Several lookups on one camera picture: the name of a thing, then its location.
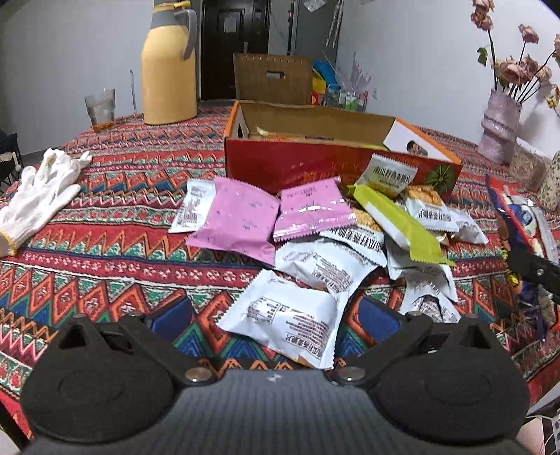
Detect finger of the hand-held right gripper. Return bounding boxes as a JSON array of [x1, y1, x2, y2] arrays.
[[505, 247, 560, 305]]

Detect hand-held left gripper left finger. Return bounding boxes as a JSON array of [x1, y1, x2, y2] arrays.
[[57, 293, 217, 388]]

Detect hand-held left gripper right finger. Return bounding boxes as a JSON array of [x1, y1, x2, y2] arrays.
[[328, 296, 500, 389]]

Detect red blue snack bag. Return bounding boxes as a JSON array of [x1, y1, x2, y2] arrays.
[[486, 174, 560, 263]]

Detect pile of white snack packets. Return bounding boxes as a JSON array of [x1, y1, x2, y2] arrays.
[[168, 153, 489, 370]]

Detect green snack packet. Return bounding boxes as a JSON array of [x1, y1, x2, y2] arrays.
[[352, 184, 456, 267]]

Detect pink snack packet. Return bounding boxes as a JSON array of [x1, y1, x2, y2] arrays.
[[273, 176, 357, 243], [186, 177, 281, 268]]

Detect red cardboard snack box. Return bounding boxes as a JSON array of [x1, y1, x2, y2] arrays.
[[223, 100, 463, 203]]

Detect purple snack bag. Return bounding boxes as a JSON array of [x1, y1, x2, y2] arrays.
[[516, 280, 560, 338]]

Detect floral patterned container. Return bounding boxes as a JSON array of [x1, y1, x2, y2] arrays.
[[536, 151, 560, 214]]

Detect beige patterned tissue box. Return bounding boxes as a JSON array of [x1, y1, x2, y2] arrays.
[[507, 138, 552, 192]]

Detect pink ribbed vase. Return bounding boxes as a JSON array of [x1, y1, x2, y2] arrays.
[[477, 89, 523, 165]]

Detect dried pink flowers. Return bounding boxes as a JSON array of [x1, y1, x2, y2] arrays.
[[470, 0, 560, 118]]

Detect glass cup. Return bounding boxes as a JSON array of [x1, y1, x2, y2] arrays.
[[84, 89, 116, 132]]

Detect black folding chair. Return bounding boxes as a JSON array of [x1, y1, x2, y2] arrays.
[[0, 130, 23, 193]]

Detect yellow thermos jug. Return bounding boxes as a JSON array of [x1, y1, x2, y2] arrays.
[[141, 0, 199, 126]]

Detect wooden chair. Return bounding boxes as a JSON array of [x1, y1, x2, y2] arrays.
[[233, 53, 314, 106]]

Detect purple decorative feathers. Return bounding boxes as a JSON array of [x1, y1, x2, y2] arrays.
[[345, 51, 372, 95]]

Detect dark entrance door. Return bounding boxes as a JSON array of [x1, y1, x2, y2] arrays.
[[200, 0, 272, 101]]

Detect white folded umbrella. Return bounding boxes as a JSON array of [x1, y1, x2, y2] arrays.
[[326, 0, 345, 49]]

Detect wire storage cart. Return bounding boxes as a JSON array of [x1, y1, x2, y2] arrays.
[[324, 83, 367, 113]]

